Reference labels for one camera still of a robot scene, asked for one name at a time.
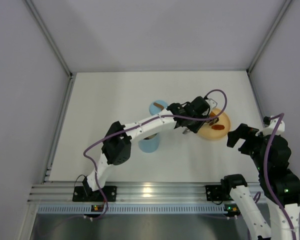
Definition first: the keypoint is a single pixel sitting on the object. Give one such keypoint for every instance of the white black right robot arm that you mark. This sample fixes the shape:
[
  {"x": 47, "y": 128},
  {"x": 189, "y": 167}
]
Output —
[{"x": 281, "y": 187}]

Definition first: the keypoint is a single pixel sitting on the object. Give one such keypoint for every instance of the beige round plate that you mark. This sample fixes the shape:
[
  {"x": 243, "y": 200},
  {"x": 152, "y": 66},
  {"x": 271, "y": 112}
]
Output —
[{"x": 208, "y": 133}]

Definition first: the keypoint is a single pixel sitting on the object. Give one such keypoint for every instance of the metal serving tongs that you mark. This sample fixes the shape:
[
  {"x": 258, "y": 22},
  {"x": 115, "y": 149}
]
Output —
[{"x": 190, "y": 131}]

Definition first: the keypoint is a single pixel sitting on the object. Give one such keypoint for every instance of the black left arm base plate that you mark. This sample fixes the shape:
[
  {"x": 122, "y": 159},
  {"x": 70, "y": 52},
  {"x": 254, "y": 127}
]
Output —
[{"x": 82, "y": 195}]

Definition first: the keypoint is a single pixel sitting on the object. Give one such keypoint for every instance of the light blue cylindrical container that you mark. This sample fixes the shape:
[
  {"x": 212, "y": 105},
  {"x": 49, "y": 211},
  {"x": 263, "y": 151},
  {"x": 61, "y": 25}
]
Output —
[{"x": 149, "y": 144}]

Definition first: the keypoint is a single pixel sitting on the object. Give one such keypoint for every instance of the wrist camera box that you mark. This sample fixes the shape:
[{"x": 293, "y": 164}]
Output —
[
  {"x": 212, "y": 103},
  {"x": 272, "y": 123}
]

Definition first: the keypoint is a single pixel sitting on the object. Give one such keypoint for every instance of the slotted grey cable duct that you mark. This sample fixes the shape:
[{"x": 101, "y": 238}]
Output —
[{"x": 116, "y": 209}]

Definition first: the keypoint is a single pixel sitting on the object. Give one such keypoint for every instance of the orange yellow fried piece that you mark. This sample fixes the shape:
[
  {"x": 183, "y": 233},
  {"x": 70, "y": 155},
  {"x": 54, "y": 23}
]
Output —
[{"x": 212, "y": 115}]

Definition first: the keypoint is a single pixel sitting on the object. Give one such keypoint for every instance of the right aluminium frame post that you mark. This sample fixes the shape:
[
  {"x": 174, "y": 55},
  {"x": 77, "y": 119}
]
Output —
[{"x": 278, "y": 18}]

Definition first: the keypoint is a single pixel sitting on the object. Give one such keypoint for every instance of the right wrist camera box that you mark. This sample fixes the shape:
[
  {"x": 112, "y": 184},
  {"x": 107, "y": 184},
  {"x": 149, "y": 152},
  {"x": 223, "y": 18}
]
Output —
[{"x": 272, "y": 123}]

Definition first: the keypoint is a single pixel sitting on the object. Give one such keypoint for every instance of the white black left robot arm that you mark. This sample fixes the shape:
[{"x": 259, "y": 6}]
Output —
[{"x": 115, "y": 148}]

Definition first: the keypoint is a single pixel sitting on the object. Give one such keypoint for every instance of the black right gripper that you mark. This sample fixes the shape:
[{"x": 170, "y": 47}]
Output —
[{"x": 243, "y": 139}]

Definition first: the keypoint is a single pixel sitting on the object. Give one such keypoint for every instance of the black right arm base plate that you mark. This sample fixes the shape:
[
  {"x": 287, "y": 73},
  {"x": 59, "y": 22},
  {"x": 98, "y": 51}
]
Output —
[{"x": 217, "y": 194}]

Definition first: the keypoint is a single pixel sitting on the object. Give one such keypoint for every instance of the aluminium frame corner post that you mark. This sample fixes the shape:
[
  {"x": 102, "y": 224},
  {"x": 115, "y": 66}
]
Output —
[{"x": 35, "y": 14}]

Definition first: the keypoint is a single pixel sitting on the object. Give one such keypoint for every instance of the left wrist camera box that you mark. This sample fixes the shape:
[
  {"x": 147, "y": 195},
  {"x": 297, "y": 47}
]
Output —
[{"x": 212, "y": 103}]

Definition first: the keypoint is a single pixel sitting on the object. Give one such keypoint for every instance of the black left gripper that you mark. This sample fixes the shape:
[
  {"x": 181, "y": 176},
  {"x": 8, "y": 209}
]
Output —
[{"x": 197, "y": 125}]

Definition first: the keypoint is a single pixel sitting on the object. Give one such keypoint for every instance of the orange madeleine cake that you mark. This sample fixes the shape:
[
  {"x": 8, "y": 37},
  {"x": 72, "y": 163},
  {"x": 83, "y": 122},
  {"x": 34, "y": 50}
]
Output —
[{"x": 218, "y": 127}]

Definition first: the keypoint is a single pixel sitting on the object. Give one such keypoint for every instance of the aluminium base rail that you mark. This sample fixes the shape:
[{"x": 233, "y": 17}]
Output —
[{"x": 126, "y": 193}]

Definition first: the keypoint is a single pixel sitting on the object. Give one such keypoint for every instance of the light blue round lid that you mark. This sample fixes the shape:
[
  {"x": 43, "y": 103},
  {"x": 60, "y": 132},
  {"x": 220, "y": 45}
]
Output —
[{"x": 157, "y": 106}]

